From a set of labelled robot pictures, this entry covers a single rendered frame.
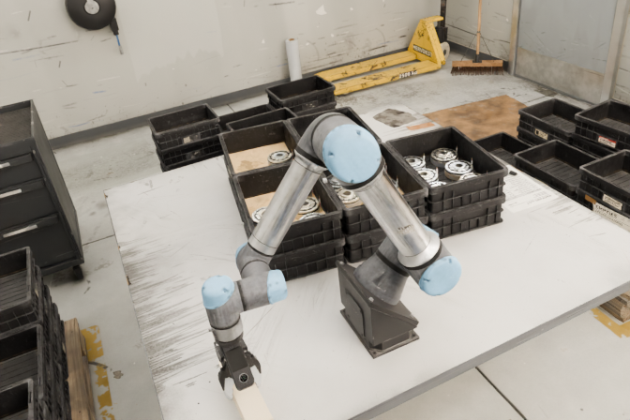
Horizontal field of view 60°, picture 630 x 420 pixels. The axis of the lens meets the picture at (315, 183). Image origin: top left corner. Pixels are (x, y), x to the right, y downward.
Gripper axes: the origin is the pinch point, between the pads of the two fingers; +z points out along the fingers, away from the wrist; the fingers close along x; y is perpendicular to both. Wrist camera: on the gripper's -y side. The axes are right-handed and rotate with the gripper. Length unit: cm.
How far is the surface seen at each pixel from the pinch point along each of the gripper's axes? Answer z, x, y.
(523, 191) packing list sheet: 4, -129, 34
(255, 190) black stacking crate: -11, -34, 75
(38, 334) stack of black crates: 26, 55, 88
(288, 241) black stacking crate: -12.0, -30.9, 37.4
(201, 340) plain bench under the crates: 4.3, 4.4, 28.2
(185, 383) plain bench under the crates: 4.3, 12.9, 15.1
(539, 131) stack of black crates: 33, -217, 108
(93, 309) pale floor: 74, 41, 153
